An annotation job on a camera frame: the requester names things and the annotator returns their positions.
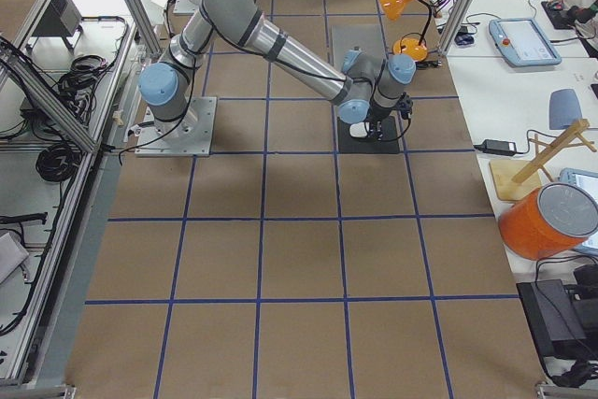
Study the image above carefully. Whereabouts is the white computer mouse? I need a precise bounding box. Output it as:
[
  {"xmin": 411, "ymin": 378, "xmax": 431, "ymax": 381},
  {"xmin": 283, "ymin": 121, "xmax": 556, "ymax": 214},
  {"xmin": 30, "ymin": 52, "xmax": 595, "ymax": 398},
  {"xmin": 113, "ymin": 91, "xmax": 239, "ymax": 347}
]
[{"xmin": 349, "ymin": 122, "xmax": 369, "ymax": 139}]

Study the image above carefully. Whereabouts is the wooden stand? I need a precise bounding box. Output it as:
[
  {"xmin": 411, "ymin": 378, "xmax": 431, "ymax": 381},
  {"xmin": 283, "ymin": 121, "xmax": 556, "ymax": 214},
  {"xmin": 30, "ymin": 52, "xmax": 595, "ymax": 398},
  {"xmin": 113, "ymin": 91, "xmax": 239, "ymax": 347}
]
[{"xmin": 490, "ymin": 118, "xmax": 597, "ymax": 202}]

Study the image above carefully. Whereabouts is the grey closed laptop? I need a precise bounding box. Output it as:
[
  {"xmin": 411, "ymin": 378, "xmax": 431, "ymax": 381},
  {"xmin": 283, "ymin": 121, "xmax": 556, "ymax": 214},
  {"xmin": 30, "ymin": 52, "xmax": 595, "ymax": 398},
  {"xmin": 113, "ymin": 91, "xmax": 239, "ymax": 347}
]
[{"xmin": 331, "ymin": 23, "xmax": 386, "ymax": 78}]

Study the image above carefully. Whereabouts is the orange cylindrical container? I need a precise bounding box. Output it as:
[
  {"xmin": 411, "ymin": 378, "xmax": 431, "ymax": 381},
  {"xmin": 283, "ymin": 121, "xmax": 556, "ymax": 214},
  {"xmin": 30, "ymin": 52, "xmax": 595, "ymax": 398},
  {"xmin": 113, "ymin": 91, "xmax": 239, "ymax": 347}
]
[{"xmin": 498, "ymin": 182, "xmax": 587, "ymax": 260}]

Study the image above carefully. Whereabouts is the black mousepad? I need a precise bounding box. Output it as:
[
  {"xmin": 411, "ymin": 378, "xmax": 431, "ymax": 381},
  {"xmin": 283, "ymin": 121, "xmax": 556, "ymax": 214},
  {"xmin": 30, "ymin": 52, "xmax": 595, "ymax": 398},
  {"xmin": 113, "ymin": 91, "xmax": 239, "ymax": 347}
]
[{"xmin": 336, "ymin": 115, "xmax": 400, "ymax": 154}]

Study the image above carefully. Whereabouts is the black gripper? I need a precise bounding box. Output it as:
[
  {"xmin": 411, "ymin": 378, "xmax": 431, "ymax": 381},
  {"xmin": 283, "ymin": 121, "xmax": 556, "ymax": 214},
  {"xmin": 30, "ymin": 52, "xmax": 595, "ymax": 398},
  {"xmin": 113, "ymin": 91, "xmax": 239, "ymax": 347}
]
[{"xmin": 363, "ymin": 108, "xmax": 393, "ymax": 142}]

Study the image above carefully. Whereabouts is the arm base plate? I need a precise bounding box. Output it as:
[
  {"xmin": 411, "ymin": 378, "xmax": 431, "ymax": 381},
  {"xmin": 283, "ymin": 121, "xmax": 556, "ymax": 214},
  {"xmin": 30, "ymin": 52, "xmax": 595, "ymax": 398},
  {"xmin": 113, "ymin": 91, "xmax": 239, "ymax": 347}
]
[{"xmin": 135, "ymin": 96, "xmax": 218, "ymax": 157}]

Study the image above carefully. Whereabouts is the black power adapter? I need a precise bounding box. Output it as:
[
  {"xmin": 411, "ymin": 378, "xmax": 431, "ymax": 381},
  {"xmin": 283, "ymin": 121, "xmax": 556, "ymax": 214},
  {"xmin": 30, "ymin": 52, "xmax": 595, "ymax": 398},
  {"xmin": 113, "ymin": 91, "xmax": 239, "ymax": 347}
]
[{"xmin": 480, "ymin": 139, "xmax": 517, "ymax": 156}]

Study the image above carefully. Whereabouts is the orange desk lamp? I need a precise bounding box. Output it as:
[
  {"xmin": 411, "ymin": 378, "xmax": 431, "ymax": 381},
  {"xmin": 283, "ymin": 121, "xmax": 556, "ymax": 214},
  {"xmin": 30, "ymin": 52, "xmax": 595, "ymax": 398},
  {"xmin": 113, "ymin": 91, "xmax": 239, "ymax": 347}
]
[{"xmin": 377, "ymin": 0, "xmax": 430, "ymax": 64}]

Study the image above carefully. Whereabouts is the black box device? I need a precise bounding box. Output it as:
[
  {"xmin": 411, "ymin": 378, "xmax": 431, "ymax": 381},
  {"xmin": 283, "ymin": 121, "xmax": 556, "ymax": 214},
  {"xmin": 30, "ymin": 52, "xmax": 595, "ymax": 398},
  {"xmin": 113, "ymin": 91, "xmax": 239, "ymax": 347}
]
[{"xmin": 517, "ymin": 279, "xmax": 589, "ymax": 360}]

